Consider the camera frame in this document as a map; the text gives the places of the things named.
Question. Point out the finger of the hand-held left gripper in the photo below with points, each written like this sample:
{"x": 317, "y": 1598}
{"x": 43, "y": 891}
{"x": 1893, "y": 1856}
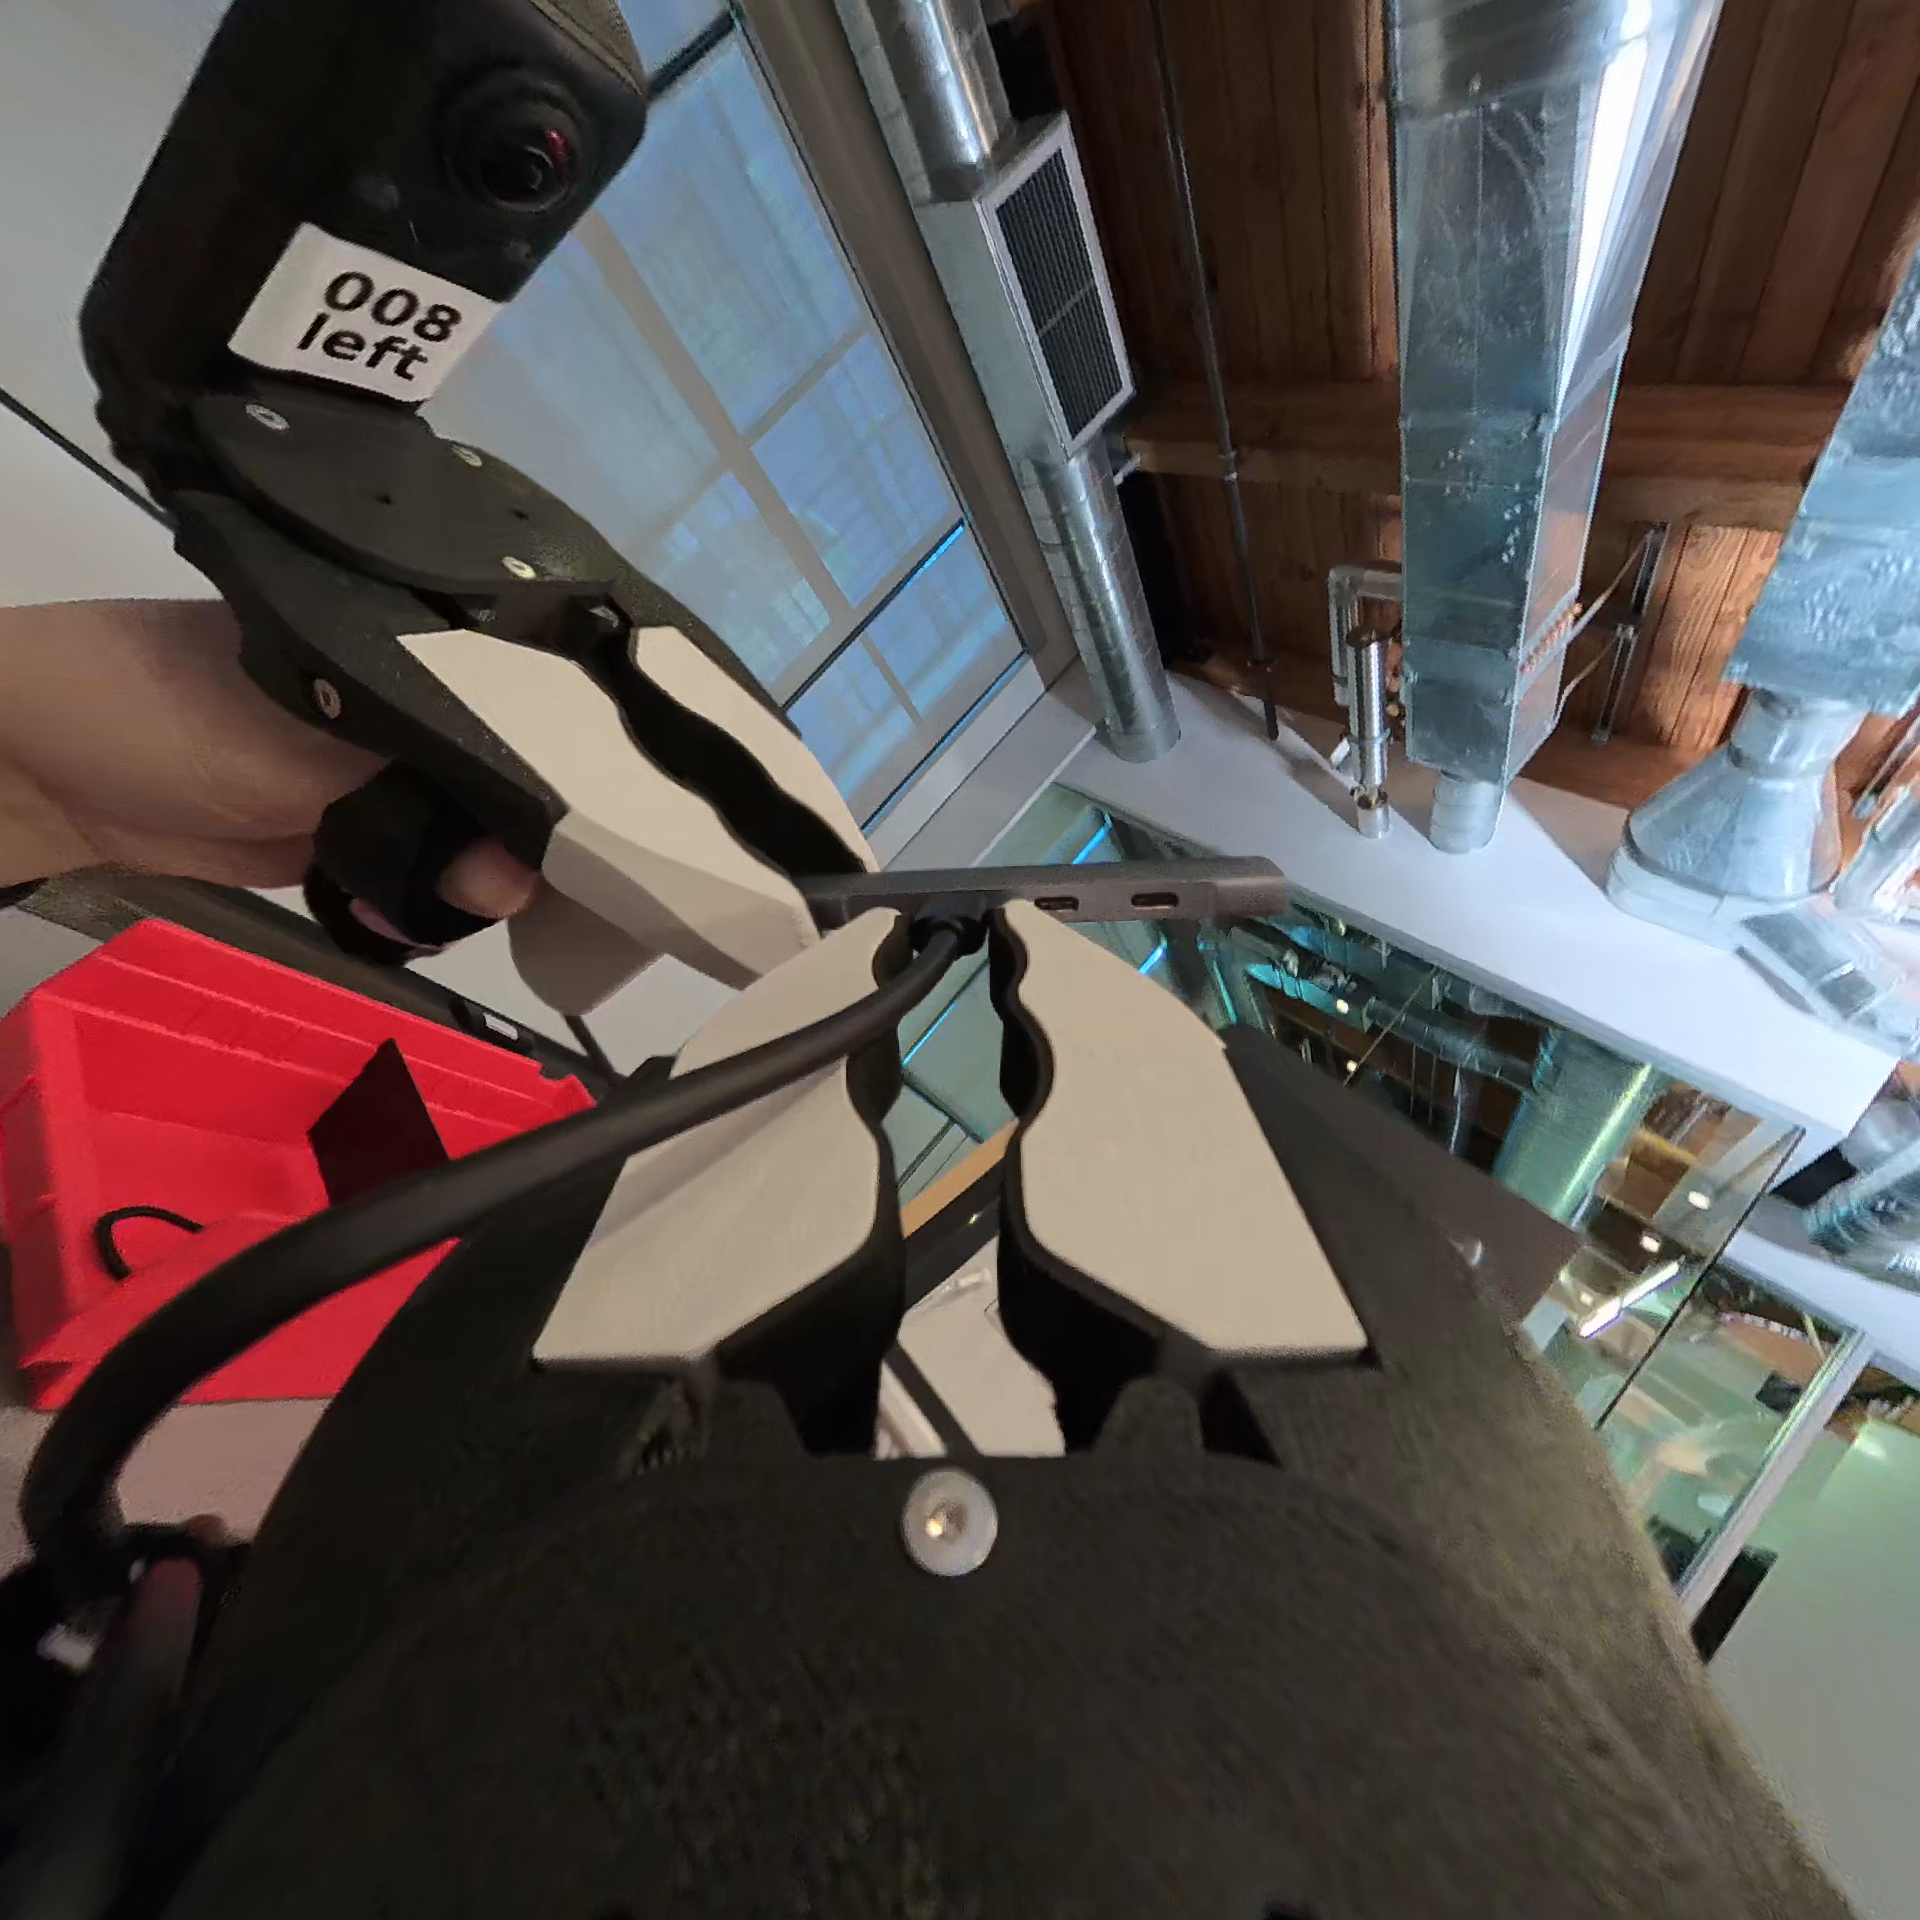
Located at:
{"x": 749, "y": 721}
{"x": 599, "y": 842}

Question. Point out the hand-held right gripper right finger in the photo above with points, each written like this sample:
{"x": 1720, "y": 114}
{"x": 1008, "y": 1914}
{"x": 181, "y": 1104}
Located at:
{"x": 1169, "y": 1199}

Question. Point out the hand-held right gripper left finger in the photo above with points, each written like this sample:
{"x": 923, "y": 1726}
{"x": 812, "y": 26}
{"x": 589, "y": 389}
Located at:
{"x": 735, "y": 1199}

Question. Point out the dark grey usb hub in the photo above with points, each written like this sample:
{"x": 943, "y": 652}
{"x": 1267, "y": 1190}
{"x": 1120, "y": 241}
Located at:
{"x": 1141, "y": 884}

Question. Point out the person's left hand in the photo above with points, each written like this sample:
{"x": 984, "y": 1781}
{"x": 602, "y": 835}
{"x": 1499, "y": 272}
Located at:
{"x": 151, "y": 751}

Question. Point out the large window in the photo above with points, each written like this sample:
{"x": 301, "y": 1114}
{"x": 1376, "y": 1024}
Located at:
{"x": 779, "y": 450}

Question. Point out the glass partition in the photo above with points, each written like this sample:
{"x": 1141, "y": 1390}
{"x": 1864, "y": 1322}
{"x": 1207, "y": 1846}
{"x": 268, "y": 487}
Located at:
{"x": 1649, "y": 1199}

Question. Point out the red plastic bin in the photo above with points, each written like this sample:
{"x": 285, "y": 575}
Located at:
{"x": 151, "y": 1049}

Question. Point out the white vent grille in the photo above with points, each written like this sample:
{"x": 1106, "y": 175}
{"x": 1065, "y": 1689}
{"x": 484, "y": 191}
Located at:
{"x": 1056, "y": 286}

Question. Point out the silver pipe fitting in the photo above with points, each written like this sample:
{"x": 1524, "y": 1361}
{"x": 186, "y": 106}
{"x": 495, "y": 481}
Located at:
{"x": 1366, "y": 705}

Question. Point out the thin dark ceiling pipe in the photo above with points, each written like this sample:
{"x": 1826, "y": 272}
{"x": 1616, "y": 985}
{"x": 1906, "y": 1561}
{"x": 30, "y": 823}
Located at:
{"x": 1207, "y": 346}

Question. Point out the round spiral metal duct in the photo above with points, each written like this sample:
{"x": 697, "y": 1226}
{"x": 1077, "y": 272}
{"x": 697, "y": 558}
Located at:
{"x": 1111, "y": 632}

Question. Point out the rectangular metal duct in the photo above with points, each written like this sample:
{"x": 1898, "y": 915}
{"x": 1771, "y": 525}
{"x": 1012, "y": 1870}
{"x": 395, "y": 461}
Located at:
{"x": 1499, "y": 450}

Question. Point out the tapered metal duct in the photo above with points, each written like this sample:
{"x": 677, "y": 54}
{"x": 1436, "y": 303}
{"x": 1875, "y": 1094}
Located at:
{"x": 1800, "y": 632}

